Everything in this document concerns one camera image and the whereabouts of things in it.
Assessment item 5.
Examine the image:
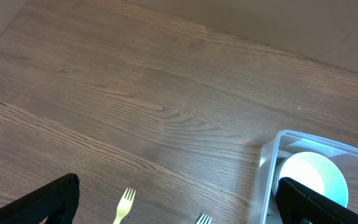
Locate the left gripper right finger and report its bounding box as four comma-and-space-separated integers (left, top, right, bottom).
275, 177, 358, 224

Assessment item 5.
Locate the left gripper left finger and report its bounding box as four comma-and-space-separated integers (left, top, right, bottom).
0, 173, 80, 224

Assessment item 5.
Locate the light blue bowl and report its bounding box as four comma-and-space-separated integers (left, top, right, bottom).
272, 152, 349, 207

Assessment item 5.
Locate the yellow plastic fork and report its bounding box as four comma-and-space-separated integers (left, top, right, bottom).
112, 187, 136, 224

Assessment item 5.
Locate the light blue plastic fork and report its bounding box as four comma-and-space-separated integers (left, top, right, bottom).
195, 213, 212, 224

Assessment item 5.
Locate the clear plastic container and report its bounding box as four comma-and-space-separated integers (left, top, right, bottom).
246, 130, 358, 223

